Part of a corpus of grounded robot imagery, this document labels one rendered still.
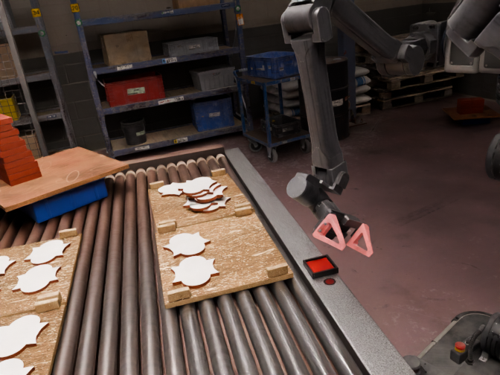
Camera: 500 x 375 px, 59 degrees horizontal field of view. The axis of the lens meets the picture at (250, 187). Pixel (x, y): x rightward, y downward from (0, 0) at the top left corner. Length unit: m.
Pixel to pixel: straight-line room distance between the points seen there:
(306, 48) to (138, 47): 4.56
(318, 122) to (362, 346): 0.51
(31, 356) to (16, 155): 1.02
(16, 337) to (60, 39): 5.03
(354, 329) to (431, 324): 1.49
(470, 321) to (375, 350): 1.23
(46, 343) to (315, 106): 0.84
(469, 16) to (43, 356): 1.09
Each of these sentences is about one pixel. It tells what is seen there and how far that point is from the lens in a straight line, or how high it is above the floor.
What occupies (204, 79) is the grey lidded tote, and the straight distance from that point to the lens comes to 5.58.
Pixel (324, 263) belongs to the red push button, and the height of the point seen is 0.93.
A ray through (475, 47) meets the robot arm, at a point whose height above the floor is 1.52.
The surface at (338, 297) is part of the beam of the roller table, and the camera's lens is 1.18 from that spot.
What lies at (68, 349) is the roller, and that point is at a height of 0.92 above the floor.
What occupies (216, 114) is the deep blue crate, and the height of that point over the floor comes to 0.32.
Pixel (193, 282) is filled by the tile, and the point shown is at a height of 0.95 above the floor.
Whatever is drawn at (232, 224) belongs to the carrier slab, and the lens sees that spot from 1.51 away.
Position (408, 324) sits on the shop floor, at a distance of 2.54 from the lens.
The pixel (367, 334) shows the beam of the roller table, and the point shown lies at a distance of 1.08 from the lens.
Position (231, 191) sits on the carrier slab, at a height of 0.94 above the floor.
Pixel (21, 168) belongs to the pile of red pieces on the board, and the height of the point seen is 1.10.
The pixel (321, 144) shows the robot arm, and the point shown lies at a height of 1.29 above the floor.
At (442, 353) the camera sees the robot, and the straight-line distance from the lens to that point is 2.06.
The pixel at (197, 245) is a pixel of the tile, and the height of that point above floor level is 0.95.
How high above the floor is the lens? 1.63
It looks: 23 degrees down
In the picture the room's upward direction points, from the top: 7 degrees counter-clockwise
